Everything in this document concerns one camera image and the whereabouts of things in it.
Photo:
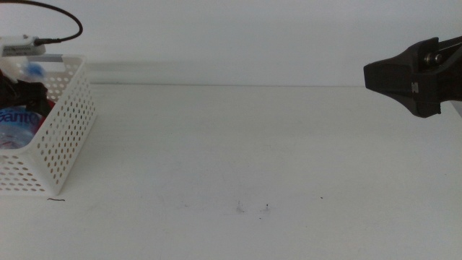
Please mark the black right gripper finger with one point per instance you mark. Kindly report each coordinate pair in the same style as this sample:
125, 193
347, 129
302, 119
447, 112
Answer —
400, 76

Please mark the clear water bottle blue cap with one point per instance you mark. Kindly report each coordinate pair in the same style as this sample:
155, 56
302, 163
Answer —
18, 133

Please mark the short black thread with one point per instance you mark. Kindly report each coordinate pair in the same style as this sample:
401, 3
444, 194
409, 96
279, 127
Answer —
56, 199

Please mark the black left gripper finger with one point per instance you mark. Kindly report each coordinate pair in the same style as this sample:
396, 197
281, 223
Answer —
41, 104

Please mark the white perforated plastic basket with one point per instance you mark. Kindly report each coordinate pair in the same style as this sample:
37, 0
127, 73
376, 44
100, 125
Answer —
61, 144

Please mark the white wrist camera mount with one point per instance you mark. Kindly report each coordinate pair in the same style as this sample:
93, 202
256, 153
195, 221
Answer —
18, 47

